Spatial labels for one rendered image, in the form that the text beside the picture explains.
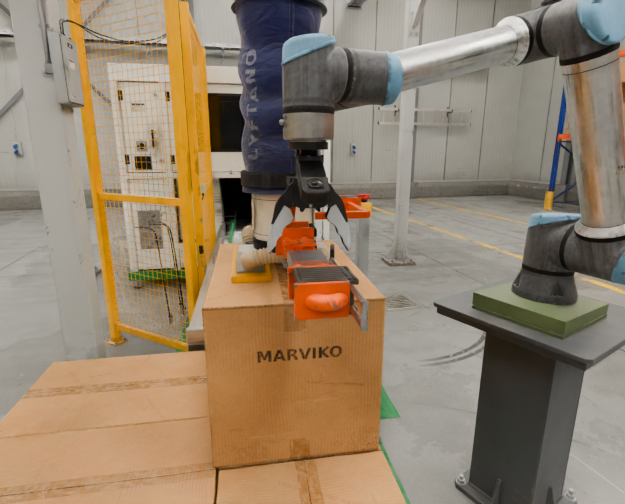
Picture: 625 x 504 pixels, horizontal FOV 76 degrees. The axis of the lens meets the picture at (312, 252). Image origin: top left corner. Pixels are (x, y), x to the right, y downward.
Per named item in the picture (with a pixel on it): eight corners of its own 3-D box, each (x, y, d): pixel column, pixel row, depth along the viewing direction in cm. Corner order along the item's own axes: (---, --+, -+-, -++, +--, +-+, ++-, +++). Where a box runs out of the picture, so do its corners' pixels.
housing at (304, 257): (285, 274, 73) (285, 250, 72) (322, 272, 74) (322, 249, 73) (289, 287, 66) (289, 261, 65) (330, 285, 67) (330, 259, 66)
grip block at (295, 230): (270, 246, 94) (269, 221, 93) (311, 245, 96) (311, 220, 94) (272, 256, 86) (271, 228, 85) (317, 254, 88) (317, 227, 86)
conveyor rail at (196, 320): (221, 244, 380) (220, 224, 375) (226, 244, 380) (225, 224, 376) (190, 374, 159) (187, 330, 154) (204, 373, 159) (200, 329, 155)
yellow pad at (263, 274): (234, 250, 131) (233, 235, 130) (265, 249, 133) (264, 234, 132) (230, 284, 99) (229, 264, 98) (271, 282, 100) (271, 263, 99)
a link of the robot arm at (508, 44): (527, 14, 108) (299, 68, 87) (572, -1, 96) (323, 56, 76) (529, 61, 111) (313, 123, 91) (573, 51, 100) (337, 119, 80)
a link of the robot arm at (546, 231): (543, 258, 141) (551, 208, 137) (592, 271, 125) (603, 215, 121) (511, 261, 135) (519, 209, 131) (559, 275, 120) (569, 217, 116)
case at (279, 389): (226, 347, 151) (220, 243, 141) (331, 340, 157) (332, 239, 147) (213, 469, 93) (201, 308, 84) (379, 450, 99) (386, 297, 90)
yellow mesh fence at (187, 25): (211, 284, 391) (196, 48, 340) (221, 284, 392) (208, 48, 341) (198, 338, 279) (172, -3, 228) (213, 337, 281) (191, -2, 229)
